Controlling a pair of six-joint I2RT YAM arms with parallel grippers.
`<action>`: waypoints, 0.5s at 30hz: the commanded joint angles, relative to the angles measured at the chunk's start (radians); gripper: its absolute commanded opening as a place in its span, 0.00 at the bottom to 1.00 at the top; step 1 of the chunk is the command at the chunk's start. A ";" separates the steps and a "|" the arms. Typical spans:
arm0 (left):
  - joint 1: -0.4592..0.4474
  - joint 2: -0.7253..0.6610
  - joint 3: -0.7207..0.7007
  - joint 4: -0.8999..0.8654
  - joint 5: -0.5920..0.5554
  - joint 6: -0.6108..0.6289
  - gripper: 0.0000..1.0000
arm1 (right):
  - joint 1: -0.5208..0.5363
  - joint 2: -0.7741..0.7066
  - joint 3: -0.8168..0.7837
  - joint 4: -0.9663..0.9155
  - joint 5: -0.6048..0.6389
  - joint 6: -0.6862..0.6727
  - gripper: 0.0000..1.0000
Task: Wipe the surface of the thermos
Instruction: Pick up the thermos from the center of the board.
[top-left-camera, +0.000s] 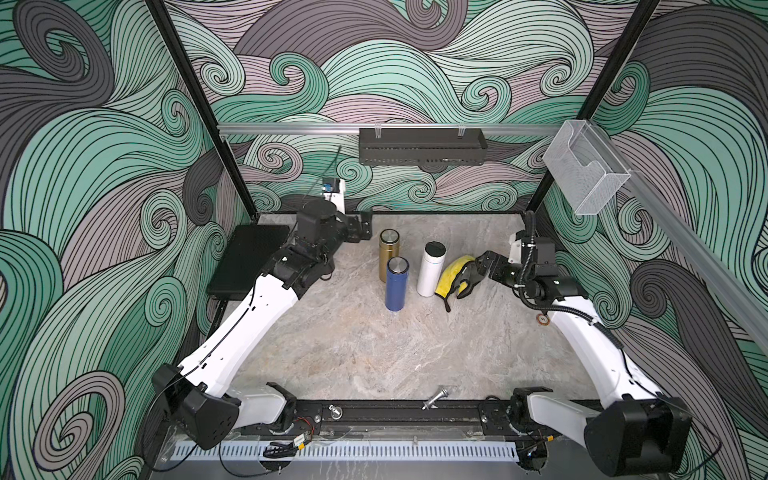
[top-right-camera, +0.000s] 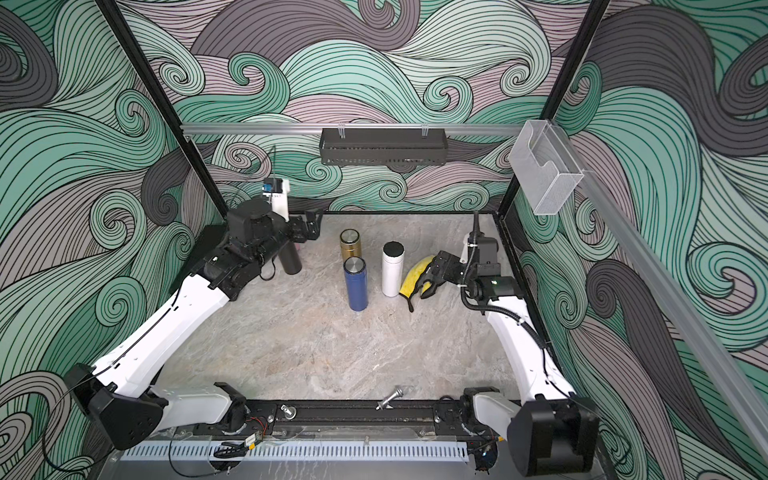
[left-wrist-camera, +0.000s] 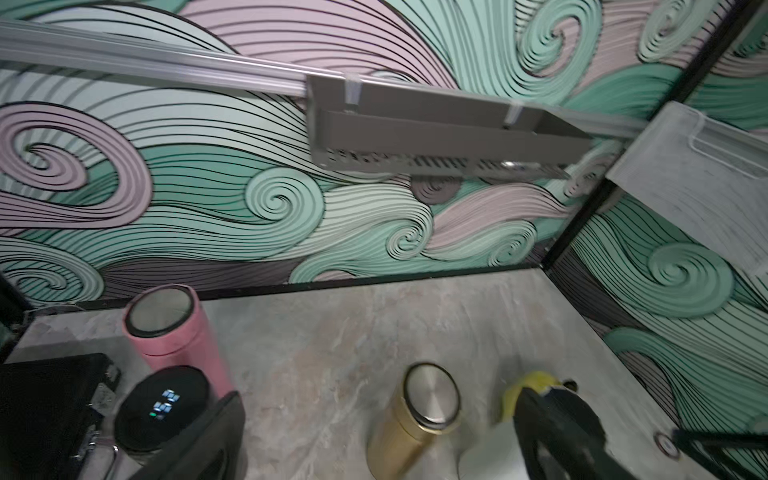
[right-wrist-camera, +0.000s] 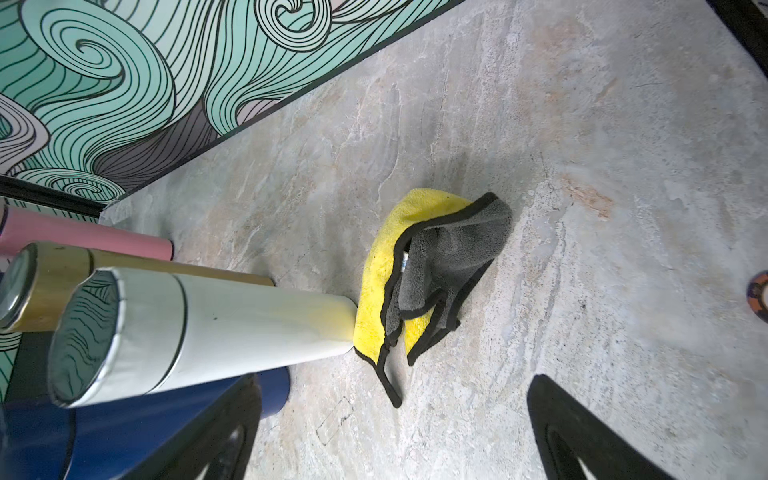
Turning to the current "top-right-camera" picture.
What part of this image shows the black thermos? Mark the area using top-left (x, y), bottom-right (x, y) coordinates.
top-left (278, 241), bottom-right (302, 275)

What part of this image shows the yellow grey cleaning cloth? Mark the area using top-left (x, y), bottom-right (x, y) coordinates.
top-left (398, 255), bottom-right (435, 313)

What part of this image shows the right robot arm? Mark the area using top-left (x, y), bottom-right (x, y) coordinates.
top-left (415, 233), bottom-right (600, 477)

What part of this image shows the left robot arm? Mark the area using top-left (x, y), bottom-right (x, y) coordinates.
top-left (65, 198), bottom-right (323, 450)

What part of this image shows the gold thermos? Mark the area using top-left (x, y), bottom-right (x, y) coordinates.
top-left (339, 228), bottom-right (362, 261)

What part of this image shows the blue thermos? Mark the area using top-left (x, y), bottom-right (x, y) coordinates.
top-left (343, 256), bottom-right (368, 312)

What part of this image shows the white thermos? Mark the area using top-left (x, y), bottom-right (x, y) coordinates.
top-left (381, 241), bottom-right (405, 298)

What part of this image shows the black hard case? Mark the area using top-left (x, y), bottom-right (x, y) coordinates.
top-left (172, 224), bottom-right (228, 289)

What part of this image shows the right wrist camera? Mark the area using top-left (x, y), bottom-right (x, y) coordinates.
top-left (460, 232), bottom-right (483, 265)

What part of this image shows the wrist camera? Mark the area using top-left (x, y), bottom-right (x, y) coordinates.
top-left (460, 232), bottom-right (483, 265)
top-left (262, 177), bottom-right (290, 221)

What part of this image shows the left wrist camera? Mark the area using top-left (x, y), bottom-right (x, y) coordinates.
top-left (262, 177), bottom-right (290, 221)

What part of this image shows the black wall shelf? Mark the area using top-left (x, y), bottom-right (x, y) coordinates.
top-left (319, 127), bottom-right (448, 167)

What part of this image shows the clear acrylic wall holder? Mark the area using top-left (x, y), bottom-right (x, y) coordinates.
top-left (508, 120), bottom-right (584, 216)

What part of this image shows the silver bolt on rail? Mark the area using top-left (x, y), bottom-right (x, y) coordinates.
top-left (375, 387), bottom-right (404, 410)

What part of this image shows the silver knob on rail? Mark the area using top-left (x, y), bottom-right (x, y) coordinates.
top-left (280, 404), bottom-right (297, 421)

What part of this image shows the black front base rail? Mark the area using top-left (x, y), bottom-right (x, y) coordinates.
top-left (245, 397), bottom-right (474, 428)

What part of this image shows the white slotted cable duct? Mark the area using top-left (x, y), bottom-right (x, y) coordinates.
top-left (121, 440), bottom-right (469, 463)

